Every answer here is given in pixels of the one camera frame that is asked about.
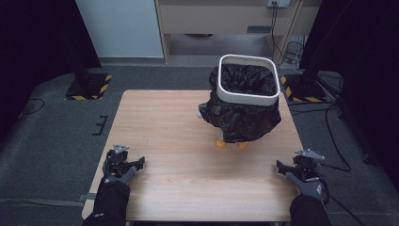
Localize thin black floor cable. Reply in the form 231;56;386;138
18;97;46;121

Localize black cable bundle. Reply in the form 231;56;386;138
270;3;306;72

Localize white wall socket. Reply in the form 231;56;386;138
266;0;292;8

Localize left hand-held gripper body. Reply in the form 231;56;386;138
103;143;131;178

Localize person's left hand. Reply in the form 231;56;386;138
103;165;138;186

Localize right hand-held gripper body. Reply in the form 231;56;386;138
292;149;327;183

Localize black garbage bag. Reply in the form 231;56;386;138
198;63;282;144

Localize black striped stand base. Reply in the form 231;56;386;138
64;73;113;102
279;73;327;104

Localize white trash can yellow feet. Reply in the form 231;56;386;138
197;54;282;151

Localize black curtain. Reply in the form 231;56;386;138
299;0;399;180
0;0;103;136

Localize grey bracket under desk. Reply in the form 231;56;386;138
247;25;273;34

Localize long black floor cable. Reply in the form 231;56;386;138
288;102;352;173

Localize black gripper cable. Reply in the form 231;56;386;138
326;192;368;226

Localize light wooden desk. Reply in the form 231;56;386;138
154;0;324;64

